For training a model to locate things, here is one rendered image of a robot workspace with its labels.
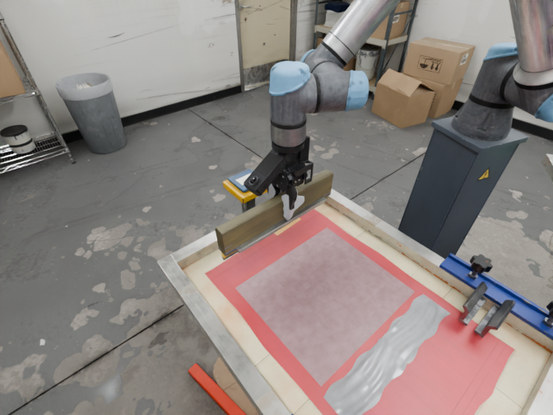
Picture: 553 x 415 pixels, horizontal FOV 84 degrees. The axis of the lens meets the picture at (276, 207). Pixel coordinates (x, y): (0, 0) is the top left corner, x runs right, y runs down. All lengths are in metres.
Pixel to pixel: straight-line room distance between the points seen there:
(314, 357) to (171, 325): 1.30
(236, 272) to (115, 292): 1.42
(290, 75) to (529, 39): 0.48
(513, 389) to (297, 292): 0.47
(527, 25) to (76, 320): 2.21
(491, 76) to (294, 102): 0.58
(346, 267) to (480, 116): 0.56
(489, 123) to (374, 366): 0.71
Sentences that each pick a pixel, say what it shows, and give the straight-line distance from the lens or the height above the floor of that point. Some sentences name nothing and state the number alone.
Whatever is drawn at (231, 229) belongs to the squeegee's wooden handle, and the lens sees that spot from 0.69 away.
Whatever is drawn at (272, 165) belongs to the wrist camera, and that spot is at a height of 1.26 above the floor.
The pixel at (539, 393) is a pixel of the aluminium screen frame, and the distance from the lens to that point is 0.82.
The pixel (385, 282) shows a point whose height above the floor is 0.96.
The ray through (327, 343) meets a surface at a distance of 0.75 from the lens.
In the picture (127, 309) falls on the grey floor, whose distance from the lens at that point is 2.08.
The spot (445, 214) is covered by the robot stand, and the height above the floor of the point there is 0.94.
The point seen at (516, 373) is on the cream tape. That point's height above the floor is 0.96.
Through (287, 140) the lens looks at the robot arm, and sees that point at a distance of 0.64.
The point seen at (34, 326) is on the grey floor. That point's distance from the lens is 2.28.
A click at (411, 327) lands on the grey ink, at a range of 0.81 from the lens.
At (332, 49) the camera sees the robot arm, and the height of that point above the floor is 1.45.
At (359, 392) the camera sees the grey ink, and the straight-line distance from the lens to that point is 0.71.
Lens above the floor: 1.62
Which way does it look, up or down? 41 degrees down
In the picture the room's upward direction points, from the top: straight up
